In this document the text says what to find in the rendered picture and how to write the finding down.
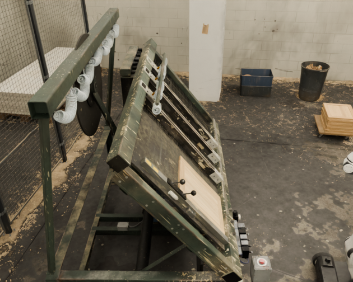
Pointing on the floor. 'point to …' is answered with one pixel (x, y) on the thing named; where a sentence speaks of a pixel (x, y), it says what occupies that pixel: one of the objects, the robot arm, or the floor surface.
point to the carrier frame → (145, 243)
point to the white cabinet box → (206, 48)
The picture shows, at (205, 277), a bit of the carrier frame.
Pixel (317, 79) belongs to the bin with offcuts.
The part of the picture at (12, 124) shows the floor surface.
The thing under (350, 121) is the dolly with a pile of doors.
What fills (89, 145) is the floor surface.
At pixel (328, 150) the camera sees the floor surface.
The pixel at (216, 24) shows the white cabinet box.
